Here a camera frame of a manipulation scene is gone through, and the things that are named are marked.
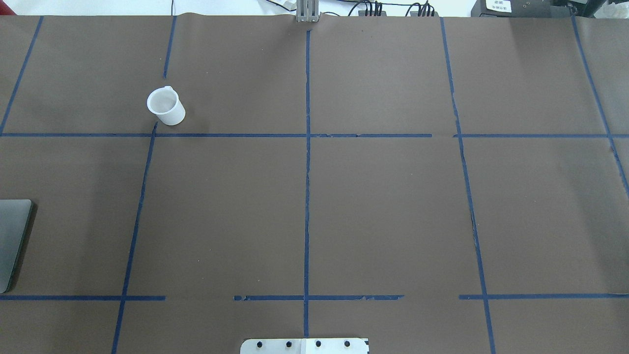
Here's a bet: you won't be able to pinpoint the white plastic cup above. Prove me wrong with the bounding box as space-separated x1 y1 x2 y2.
146 87 186 126

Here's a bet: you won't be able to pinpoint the black cable plugs left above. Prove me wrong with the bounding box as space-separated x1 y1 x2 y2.
357 0 386 17

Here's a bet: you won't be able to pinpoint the grey closed laptop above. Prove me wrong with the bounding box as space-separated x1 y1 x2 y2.
0 199 33 294

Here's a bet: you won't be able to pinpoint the brown paper table cover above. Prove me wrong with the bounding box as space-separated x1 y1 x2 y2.
1 14 628 354

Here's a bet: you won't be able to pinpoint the black cable plugs right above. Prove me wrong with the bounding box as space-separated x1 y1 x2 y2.
405 0 437 17

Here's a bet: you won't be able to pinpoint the grey aluminium profile post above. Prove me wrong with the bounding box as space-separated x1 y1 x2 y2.
296 0 320 23

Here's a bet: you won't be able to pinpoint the black cable plugs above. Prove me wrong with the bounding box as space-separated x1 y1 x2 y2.
357 0 386 17
405 0 437 17

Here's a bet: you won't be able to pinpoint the black box with white label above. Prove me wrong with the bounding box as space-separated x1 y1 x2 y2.
470 0 573 18

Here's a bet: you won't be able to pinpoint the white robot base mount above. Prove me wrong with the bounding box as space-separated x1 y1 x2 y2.
240 338 370 354

